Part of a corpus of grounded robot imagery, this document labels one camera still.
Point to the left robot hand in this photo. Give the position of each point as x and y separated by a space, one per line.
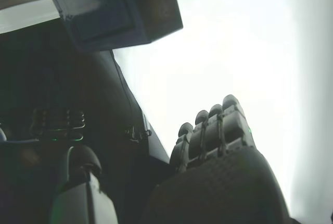
223 187

